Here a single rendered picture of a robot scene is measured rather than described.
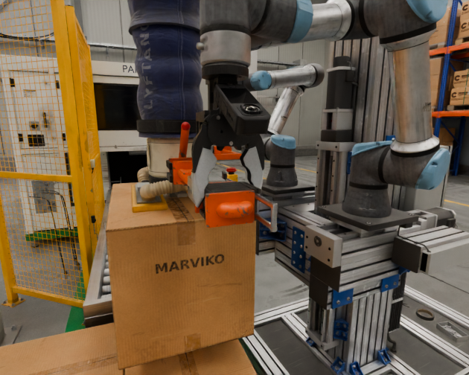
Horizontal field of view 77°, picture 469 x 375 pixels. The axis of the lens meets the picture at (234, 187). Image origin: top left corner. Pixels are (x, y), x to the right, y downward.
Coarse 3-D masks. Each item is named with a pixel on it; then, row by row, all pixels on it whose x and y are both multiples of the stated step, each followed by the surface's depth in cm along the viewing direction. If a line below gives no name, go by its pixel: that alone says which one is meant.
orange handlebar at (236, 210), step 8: (224, 152) 128; (232, 152) 119; (184, 176) 65; (184, 184) 66; (224, 208) 41; (232, 208) 41; (240, 208) 41; (248, 208) 42; (224, 216) 41; (232, 216) 41; (240, 216) 41
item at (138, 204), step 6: (144, 180) 107; (132, 186) 112; (132, 192) 102; (138, 192) 99; (132, 198) 94; (138, 198) 91; (156, 198) 91; (162, 198) 93; (132, 204) 88; (138, 204) 86; (144, 204) 86; (150, 204) 86; (156, 204) 86; (162, 204) 87; (138, 210) 84; (144, 210) 85; (150, 210) 86; (156, 210) 86
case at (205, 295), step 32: (128, 192) 110; (128, 224) 74; (160, 224) 75; (192, 224) 78; (128, 256) 74; (160, 256) 77; (192, 256) 80; (224, 256) 83; (128, 288) 75; (160, 288) 78; (192, 288) 82; (224, 288) 85; (128, 320) 77; (160, 320) 80; (192, 320) 84; (224, 320) 87; (128, 352) 79; (160, 352) 82
